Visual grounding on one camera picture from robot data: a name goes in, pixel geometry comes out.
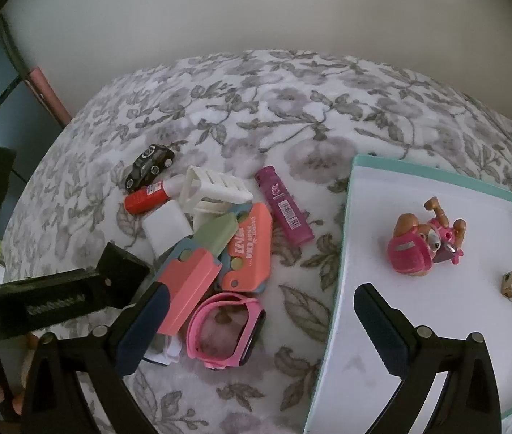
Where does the white tray teal rim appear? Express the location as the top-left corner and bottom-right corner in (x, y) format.
(303, 154), (512, 434)

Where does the white rectangular block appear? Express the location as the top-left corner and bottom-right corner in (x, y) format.
(142, 201), (193, 254)

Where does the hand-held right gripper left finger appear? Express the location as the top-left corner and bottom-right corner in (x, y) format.
(20, 281), (172, 434)

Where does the red glue stick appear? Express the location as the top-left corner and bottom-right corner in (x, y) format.
(124, 177), (189, 215)

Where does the coral toy knife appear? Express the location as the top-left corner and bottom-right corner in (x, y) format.
(217, 203), (272, 291)

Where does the white blue plastic piece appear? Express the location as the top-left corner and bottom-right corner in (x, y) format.
(143, 335), (182, 367)

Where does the pink puppy toy figure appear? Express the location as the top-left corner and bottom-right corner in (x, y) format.
(386, 196), (468, 277)

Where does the dark cabinet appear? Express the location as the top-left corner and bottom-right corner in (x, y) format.
(0, 13), (71, 290)

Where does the black toy car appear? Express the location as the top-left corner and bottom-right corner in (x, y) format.
(124, 144), (176, 190)

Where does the pink smartwatch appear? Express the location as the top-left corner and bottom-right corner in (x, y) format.
(187, 293), (266, 371)

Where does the pink board edge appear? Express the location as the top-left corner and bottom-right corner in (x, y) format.
(27, 67), (73, 127)

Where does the magenta lighter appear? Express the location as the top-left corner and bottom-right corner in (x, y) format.
(255, 166), (315, 247)

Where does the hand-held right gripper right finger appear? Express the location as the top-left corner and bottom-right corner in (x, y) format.
(354, 282), (504, 434)

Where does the pink green toy knife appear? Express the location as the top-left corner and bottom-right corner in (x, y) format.
(150, 212), (241, 337)

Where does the grey floral blanket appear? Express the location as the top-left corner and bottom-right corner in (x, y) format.
(0, 50), (512, 434)

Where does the white plastic clip holder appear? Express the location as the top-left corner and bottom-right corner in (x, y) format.
(179, 166), (254, 224)

